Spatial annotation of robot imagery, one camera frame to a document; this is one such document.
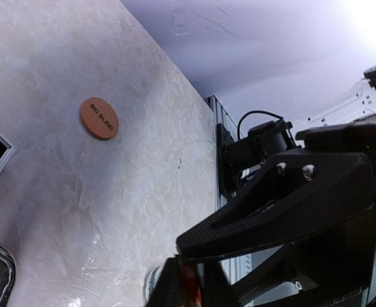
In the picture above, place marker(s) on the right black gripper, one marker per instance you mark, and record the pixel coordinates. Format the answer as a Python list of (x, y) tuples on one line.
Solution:
[(317, 206)]

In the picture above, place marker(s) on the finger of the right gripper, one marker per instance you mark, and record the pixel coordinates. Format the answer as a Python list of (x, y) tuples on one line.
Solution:
[(214, 286)]

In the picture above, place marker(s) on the red poker chip stack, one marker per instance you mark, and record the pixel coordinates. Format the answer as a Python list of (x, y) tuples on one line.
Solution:
[(172, 283)]

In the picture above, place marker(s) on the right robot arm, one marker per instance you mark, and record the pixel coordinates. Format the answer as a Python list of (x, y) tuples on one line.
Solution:
[(251, 153)]

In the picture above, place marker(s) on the orange big blind button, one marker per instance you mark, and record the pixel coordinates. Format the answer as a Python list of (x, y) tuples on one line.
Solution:
[(99, 118)]

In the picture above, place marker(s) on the front aluminium frame rail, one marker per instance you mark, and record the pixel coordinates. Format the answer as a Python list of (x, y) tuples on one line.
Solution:
[(227, 179)]

